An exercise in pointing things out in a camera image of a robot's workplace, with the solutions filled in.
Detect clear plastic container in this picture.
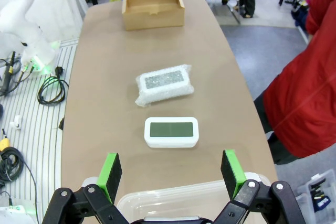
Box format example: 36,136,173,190
117,179,237,224

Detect person in red jacket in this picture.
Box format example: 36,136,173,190
253,0,336,166

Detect bubble-wrapped clock showing display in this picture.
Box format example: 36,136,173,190
134,63,195,108

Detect unwrapped white digital clock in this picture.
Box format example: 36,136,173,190
143,116,200,148

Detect black coiled power cord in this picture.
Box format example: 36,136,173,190
37,66,69,105

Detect brown cardboard box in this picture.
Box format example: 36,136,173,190
121,0,185,31

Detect black test probe leads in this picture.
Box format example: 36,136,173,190
0,50,36,98

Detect clear plastic organizer box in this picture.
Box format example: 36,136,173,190
296,168,336,224

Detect grey ribbed base platform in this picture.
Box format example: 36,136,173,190
0,39,79,224

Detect black cable bundle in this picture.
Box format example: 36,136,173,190
0,146,40,224

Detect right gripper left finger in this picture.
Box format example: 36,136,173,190
41,152,132,224

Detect yellow handled tool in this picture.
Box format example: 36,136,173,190
0,129,11,152

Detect small white plastic object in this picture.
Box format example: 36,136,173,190
9,115,23,130

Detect white device green light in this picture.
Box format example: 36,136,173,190
0,204,36,224

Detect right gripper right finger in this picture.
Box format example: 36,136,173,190
212,149,307,224

